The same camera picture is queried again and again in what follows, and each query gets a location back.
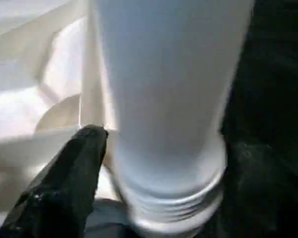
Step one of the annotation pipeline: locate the white plastic table leg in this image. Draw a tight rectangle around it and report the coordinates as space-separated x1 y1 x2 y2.
92 0 257 237

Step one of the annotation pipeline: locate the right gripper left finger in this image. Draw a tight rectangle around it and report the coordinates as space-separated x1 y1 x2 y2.
0 124 110 238

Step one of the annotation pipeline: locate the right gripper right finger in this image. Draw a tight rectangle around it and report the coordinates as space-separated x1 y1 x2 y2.
203 140 298 238

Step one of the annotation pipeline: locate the white plastic table top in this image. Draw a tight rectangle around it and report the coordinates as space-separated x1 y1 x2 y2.
0 0 121 215

